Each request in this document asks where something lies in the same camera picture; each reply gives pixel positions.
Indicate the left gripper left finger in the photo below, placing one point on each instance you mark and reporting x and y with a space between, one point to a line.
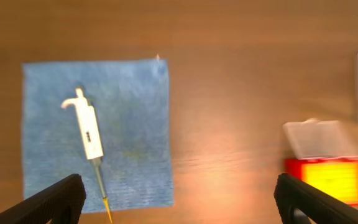
51 202

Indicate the blue cloth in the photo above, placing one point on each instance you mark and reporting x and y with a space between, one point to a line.
129 124

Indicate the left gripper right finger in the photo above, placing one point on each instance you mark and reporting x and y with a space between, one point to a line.
306 205

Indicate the red and yellow tip box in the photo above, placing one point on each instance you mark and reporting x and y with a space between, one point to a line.
331 180

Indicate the white pipette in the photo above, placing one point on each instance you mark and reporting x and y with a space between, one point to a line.
88 130

